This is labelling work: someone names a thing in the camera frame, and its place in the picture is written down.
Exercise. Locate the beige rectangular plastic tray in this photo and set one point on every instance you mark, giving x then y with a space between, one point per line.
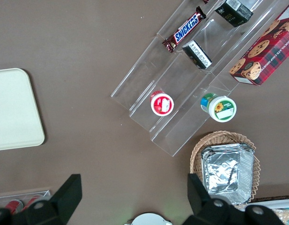
13 110

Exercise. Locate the red lidded yogurt cup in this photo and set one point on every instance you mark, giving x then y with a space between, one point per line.
161 104

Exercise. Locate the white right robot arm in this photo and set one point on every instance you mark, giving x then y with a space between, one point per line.
148 219

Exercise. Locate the small black carton box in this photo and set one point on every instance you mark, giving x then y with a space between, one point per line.
234 11
198 55

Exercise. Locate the clear acrylic stepped display stand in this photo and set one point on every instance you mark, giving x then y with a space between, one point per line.
172 77

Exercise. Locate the white plastic snack bin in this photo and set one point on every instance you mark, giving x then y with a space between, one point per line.
276 203

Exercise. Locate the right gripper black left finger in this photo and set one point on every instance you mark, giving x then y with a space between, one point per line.
64 201

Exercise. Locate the red drink bottle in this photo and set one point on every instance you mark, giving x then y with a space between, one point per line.
14 205
34 198

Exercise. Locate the green lidded cup with sunflower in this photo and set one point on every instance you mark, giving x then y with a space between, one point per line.
220 108

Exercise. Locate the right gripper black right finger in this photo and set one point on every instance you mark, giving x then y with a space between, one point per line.
200 206

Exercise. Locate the wicker basket holding foil trays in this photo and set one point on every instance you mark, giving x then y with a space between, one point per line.
198 150

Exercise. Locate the red tartan cookie box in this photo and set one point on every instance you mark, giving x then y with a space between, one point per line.
268 51

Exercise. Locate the stack of aluminium foil trays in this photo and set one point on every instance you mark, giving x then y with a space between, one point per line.
226 173

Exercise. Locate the large clear bag of crackers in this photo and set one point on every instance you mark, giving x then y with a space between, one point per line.
283 216

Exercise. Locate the clear acrylic bottle rack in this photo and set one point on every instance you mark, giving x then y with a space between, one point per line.
22 195

